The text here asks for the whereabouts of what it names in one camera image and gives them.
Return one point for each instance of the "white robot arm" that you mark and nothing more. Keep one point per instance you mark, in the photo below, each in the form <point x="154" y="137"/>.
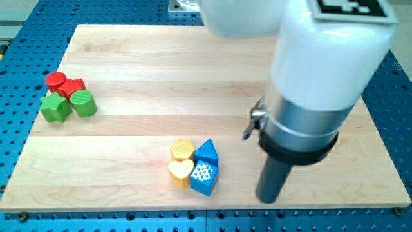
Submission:
<point x="325" y="55"/>

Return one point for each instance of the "green circle block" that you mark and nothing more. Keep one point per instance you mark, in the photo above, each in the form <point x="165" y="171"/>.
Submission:
<point x="83" y="103"/>

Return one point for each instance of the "red star block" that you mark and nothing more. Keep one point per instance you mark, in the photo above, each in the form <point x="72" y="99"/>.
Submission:
<point x="69" y="87"/>

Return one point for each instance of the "green star block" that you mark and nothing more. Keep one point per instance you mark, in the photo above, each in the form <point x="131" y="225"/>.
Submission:
<point x="55" y="108"/>

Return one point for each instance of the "red circle block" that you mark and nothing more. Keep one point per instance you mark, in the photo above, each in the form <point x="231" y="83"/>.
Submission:
<point x="55" y="80"/>

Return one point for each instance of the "blue triangle block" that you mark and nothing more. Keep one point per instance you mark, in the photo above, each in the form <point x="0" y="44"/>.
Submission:
<point x="207" y="153"/>

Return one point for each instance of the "yellow hexagon block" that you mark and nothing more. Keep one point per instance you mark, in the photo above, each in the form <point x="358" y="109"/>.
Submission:
<point x="182" y="149"/>

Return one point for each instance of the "blue cube block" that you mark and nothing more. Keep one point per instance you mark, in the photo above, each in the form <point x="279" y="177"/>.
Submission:
<point x="204" y="177"/>

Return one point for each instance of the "yellow heart block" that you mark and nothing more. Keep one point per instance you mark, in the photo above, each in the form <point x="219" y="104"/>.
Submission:
<point x="180" y="172"/>

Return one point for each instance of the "wooden board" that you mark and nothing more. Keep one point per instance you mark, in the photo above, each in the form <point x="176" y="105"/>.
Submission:
<point x="154" y="85"/>

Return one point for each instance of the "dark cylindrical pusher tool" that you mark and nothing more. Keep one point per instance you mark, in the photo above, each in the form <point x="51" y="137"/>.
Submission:
<point x="272" y="179"/>

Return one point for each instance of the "black white fiducial marker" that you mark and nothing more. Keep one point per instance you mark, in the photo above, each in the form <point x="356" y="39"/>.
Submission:
<point x="356" y="11"/>

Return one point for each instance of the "metal base plate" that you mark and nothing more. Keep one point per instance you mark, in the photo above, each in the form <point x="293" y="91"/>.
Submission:
<point x="183" y="6"/>

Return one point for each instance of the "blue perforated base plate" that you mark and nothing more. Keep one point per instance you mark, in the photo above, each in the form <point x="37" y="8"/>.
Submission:
<point x="38" y="49"/>

